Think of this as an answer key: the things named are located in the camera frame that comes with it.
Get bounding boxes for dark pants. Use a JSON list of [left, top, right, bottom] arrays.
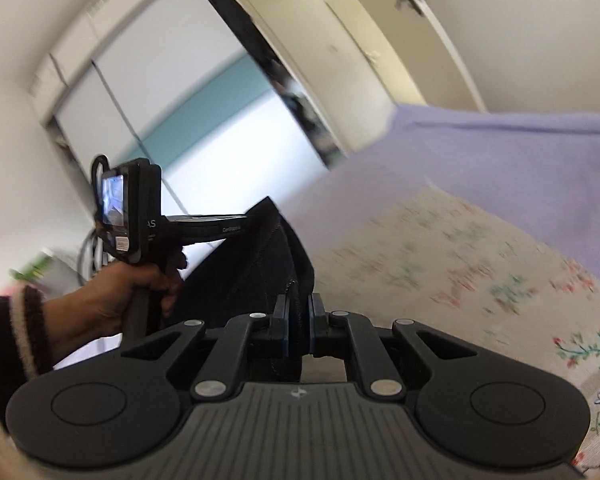
[[172, 196, 317, 385]]

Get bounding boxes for black cable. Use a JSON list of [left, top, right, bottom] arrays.
[[79, 155, 108, 283]]

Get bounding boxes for white door with black handle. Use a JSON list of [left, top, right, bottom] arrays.
[[380, 0, 488, 113]]

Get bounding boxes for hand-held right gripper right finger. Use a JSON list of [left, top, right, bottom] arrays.
[[308, 295, 482, 400]]

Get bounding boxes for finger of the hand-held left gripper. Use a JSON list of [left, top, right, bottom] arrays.
[[163, 213, 254, 248]]

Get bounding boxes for person's left hand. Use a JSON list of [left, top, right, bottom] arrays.
[[45, 256, 189, 370]]

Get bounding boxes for purple bed sheet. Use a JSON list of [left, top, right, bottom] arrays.
[[274, 103, 600, 283]]

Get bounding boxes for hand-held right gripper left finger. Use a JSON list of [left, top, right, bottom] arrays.
[[122, 294, 295, 402]]

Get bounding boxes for white sliding wardrobe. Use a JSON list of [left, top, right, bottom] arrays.
[[27, 0, 333, 221]]

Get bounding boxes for floral blanket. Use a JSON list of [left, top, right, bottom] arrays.
[[302, 186, 600, 480]]

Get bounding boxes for person's left forearm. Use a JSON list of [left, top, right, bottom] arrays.
[[0, 284, 57, 413]]

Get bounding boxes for cream door with silver handle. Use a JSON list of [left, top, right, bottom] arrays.
[[324, 0, 427, 107]]

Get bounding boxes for green object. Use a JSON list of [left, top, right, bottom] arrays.
[[19, 252, 53, 283]]

